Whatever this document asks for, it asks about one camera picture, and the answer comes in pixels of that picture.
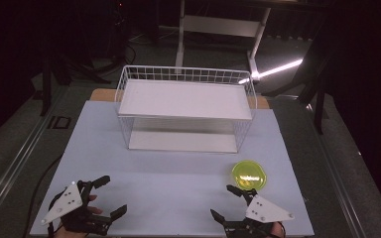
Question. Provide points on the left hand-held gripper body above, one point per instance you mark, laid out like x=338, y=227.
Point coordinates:
x=66, y=202

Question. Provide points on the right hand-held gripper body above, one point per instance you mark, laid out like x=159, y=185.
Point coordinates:
x=265, y=211

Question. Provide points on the yellow-green round plate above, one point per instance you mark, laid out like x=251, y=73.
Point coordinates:
x=248, y=175

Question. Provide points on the person's right hand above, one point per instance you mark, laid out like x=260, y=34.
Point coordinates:
x=276, y=231

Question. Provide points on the person's left hand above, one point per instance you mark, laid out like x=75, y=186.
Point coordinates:
x=94, y=209

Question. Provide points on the pale blue table mat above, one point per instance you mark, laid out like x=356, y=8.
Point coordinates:
x=165, y=188

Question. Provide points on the black floor socket plate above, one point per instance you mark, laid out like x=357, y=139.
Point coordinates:
x=59, y=122

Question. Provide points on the black metal stand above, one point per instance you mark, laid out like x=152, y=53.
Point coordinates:
x=319, y=109
x=46, y=86

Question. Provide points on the metal floor rail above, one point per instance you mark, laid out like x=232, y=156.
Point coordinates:
x=16, y=162
x=339, y=185

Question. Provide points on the white metal desk frame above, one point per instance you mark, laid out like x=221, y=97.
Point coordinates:
x=221, y=25

